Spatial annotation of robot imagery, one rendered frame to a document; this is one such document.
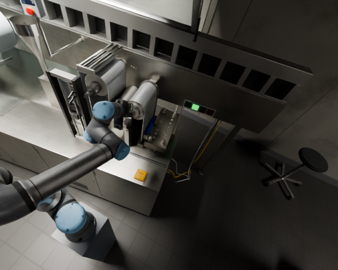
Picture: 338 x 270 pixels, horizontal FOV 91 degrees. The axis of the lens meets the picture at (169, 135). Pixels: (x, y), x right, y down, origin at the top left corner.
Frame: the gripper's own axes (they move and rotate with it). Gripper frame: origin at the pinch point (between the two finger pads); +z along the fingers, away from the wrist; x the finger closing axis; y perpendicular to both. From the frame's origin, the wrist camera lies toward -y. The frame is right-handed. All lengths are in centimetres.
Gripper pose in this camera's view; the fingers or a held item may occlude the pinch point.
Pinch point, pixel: (129, 113)
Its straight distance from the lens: 104.5
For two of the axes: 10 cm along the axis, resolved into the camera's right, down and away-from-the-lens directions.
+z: 1.0, -1.5, 9.8
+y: 3.3, -9.3, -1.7
